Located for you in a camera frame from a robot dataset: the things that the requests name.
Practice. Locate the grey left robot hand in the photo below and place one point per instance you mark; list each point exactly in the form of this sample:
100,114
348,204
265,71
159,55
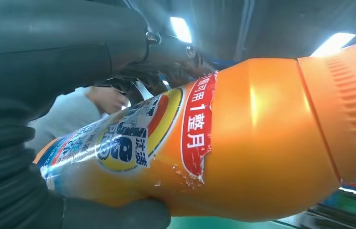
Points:
54,47

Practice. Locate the standing person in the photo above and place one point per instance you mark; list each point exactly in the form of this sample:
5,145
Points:
67,120

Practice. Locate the ceiling light panel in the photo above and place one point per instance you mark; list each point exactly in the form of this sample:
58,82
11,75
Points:
181,30
333,44

